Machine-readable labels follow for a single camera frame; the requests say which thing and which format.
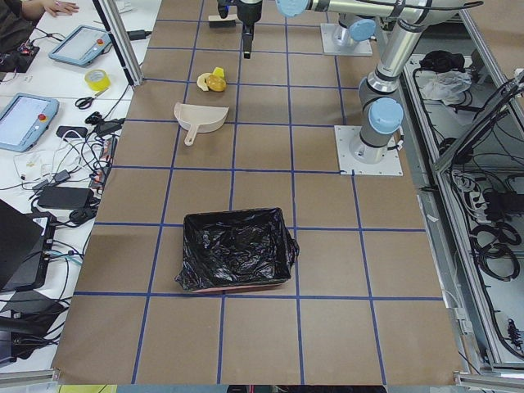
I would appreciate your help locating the beige hand brush black bristles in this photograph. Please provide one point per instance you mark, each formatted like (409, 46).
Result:
(216, 22)

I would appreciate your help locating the yellow sponge piece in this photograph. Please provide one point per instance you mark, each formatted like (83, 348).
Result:
(219, 72)

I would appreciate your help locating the orange brown potato toy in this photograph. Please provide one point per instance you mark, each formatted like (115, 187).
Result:
(216, 83)

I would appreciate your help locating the beige melon slice toy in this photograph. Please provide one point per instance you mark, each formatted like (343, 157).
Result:
(201, 82)

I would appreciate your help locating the beige plastic dustpan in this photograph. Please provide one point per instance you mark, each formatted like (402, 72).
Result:
(199, 119)

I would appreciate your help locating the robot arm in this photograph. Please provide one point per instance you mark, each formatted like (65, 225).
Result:
(412, 18)

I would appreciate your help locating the black lined trash bin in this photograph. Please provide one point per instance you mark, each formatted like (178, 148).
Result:
(233, 249)

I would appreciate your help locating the person's hand on desk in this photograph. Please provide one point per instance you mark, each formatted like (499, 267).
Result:
(55, 7)

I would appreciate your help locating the yellow tape roll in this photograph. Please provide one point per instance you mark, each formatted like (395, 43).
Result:
(97, 80)

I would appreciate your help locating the far blue teach pendant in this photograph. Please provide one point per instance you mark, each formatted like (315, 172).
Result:
(81, 47)

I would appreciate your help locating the blue teach pendant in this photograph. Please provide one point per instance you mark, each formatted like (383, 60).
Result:
(25, 119)
(81, 47)

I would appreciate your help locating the white crumpled cloth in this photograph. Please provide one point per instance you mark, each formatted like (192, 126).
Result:
(448, 87)

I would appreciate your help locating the near blue teach pendant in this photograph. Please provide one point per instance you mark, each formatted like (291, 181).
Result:
(25, 119)

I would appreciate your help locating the black power adapter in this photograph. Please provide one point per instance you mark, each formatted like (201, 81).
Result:
(65, 198)

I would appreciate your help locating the black laptop computer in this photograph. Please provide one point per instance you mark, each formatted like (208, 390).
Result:
(26, 241)

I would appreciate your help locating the aluminium frame post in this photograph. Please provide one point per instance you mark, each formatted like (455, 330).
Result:
(114, 26)

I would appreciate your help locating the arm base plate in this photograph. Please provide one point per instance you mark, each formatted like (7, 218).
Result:
(351, 41)
(356, 158)

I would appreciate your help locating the black handled scissors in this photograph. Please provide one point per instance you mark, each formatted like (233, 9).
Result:
(84, 103)

